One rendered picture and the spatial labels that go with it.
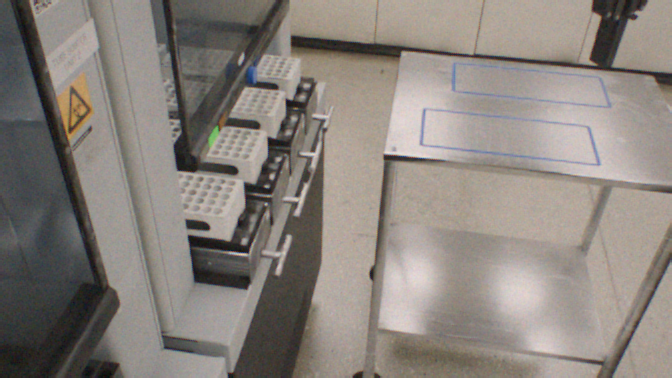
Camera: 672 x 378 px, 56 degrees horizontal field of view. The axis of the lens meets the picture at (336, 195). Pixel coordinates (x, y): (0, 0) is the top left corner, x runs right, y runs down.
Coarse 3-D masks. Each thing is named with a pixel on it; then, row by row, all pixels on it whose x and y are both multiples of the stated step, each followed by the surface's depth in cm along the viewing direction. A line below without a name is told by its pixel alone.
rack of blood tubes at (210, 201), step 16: (192, 176) 107; (208, 176) 107; (192, 192) 104; (208, 192) 103; (224, 192) 104; (240, 192) 105; (192, 208) 101; (208, 208) 101; (224, 208) 100; (240, 208) 106; (192, 224) 105; (208, 224) 106; (224, 224) 99
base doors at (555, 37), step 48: (336, 0) 317; (384, 0) 313; (432, 0) 308; (480, 0) 304; (528, 0) 301; (576, 0) 298; (432, 48) 323; (480, 48) 320; (528, 48) 316; (576, 48) 312; (624, 48) 308
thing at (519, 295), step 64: (448, 64) 151; (512, 64) 152; (448, 128) 129; (512, 128) 130; (576, 128) 130; (640, 128) 131; (384, 192) 128; (384, 256) 139; (448, 256) 177; (512, 256) 178; (576, 256) 179; (384, 320) 159; (448, 320) 159; (512, 320) 160; (576, 320) 161; (640, 320) 138
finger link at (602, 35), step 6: (594, 12) 82; (600, 12) 81; (600, 18) 84; (600, 24) 84; (606, 24) 83; (612, 24) 83; (600, 30) 84; (606, 30) 84; (600, 36) 85; (606, 36) 84; (606, 42) 85
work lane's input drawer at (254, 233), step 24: (240, 216) 105; (264, 216) 108; (192, 240) 102; (216, 240) 101; (240, 240) 101; (264, 240) 110; (288, 240) 111; (192, 264) 104; (216, 264) 103; (240, 264) 102
